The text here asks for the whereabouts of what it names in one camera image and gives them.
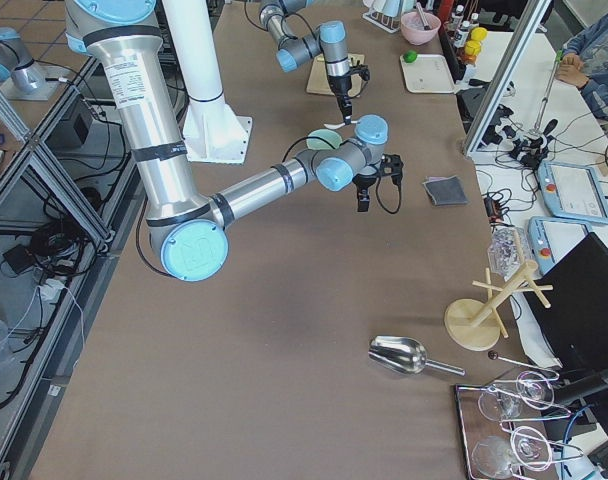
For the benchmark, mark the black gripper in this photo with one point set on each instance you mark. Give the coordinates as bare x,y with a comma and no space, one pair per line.
340,85
366,180

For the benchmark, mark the light green bowl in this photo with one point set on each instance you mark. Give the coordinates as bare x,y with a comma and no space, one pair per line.
323,139

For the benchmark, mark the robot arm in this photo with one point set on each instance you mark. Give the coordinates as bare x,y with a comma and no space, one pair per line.
187,229
328,40

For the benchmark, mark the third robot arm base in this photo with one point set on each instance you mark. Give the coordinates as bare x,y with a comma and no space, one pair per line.
21,77

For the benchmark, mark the pink mixing bowl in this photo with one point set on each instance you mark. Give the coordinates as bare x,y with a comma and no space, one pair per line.
413,29

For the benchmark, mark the bamboo cutting board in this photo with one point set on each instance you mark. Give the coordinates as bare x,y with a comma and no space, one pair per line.
318,79

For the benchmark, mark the grey folded cloth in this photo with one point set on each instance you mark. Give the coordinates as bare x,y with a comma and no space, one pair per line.
445,191

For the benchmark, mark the green lime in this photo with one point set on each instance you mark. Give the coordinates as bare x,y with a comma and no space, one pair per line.
410,56

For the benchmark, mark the cream tray with bear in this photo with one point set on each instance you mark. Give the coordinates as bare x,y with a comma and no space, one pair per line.
427,74

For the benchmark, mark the yellow sauce bottle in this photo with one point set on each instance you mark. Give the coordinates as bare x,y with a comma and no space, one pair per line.
470,52

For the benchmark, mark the clear plastic container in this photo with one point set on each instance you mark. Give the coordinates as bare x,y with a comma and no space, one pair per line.
509,248

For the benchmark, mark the metal scoop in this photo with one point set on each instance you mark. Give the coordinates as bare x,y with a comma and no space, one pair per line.
406,355

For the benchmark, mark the wooden mug tree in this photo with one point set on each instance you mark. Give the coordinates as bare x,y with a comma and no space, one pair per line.
477,326

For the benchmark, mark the near teach pendant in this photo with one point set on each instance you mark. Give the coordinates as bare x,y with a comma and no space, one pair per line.
551,239

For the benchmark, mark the teach pendant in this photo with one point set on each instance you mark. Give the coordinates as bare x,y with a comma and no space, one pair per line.
572,192
551,239

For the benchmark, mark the far teach pendant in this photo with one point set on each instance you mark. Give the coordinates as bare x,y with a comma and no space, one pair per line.
572,192

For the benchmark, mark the person in blue hoodie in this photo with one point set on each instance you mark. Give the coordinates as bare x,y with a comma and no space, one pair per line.
584,64

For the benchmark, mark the black monitor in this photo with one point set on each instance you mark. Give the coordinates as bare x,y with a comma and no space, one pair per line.
575,326

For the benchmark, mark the wine glass rack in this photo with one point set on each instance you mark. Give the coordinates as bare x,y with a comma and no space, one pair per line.
502,427

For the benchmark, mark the aluminium frame post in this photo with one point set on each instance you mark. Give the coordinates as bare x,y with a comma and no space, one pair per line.
526,27

